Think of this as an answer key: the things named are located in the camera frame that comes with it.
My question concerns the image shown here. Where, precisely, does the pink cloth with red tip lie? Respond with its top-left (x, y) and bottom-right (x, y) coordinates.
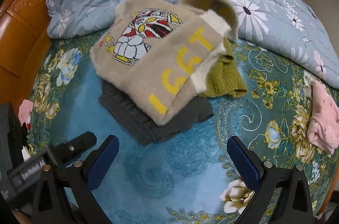
top-left (18, 100), bottom-right (33, 129)

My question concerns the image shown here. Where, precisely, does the dark grey garment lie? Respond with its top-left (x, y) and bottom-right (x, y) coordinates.
top-left (98, 79), bottom-right (215, 145)

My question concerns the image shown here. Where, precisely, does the beige fuzzy graphic sweater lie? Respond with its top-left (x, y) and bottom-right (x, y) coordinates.
top-left (90, 0), bottom-right (238, 125)

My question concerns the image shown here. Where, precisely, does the teal floral bed blanket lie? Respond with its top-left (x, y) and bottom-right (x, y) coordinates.
top-left (28, 32), bottom-right (338, 223)

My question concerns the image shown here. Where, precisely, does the orange wooden bed frame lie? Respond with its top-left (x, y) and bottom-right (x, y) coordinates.
top-left (1, 0), bottom-right (51, 109)

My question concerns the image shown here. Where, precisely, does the pink folded garment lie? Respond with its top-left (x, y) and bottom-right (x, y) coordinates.
top-left (307, 80), bottom-right (338, 155)

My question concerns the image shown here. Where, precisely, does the olive green knit sweater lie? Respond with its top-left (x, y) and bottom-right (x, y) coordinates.
top-left (198, 38), bottom-right (247, 98)

